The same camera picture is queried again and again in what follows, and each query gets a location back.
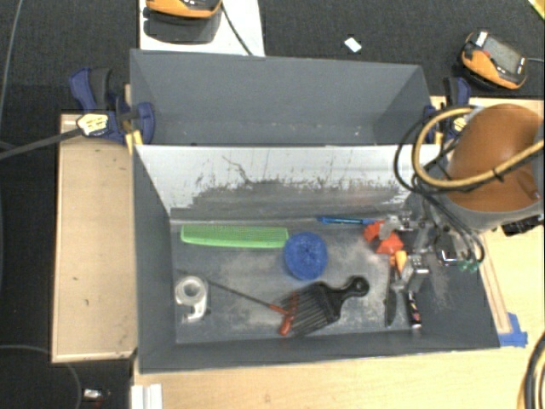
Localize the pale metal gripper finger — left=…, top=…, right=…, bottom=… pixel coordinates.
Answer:
left=390, top=254, right=430, bottom=294
left=380, top=212, right=413, bottom=241

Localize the orange-red plastic clamp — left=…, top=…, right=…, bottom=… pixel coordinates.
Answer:
left=363, top=220, right=405, bottom=256

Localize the black tool with orange end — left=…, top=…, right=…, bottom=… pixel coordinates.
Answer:
left=384, top=249, right=409, bottom=328

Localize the black marker with label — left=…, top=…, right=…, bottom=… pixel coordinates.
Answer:
left=405, top=291, right=424, bottom=331

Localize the blue pen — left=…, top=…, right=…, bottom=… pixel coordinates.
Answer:
left=316, top=216, right=376, bottom=227

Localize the black hair pick comb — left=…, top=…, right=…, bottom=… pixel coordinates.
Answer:
left=277, top=275, right=371, bottom=339

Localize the blue round scrubber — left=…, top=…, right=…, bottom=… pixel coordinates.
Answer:
left=283, top=231, right=330, bottom=281

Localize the grey metal bin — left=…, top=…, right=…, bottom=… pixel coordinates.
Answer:
left=129, top=48, right=502, bottom=375

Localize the green plastic comb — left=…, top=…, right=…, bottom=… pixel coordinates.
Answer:
left=180, top=224, right=290, bottom=250

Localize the pale wood board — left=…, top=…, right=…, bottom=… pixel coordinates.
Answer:
left=50, top=112, right=140, bottom=364

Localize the black cylinder on white bracket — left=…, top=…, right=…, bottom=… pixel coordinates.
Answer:
left=501, top=214, right=545, bottom=237

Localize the red-handled hex key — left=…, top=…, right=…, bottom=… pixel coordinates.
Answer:
left=175, top=268, right=300, bottom=337

